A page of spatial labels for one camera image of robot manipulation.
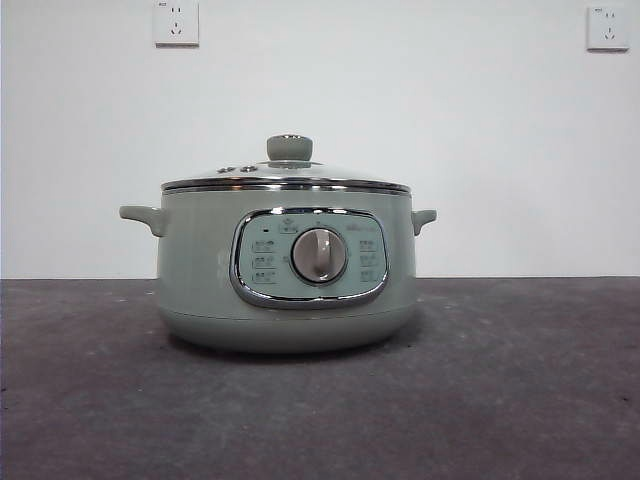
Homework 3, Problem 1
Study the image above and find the white wall socket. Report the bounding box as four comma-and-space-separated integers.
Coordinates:
585, 5, 630, 53
153, 0, 200, 49

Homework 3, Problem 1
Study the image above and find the pale green electric pot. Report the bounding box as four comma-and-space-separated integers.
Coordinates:
118, 187, 438, 356

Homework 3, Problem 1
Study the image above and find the glass lid with green knob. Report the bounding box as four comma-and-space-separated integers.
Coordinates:
162, 133, 412, 194

